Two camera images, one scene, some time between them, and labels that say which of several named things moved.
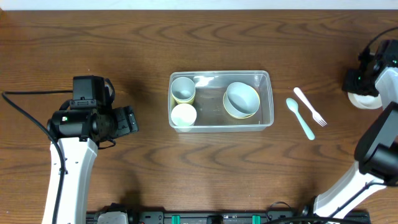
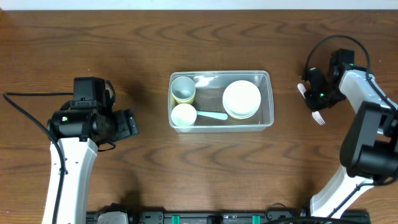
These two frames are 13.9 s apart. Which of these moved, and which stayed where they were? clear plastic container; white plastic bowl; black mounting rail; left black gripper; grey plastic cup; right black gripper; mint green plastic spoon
Moved: right black gripper; white plastic bowl; mint green plastic spoon
Stayed: clear plastic container; grey plastic cup; left black gripper; black mounting rail
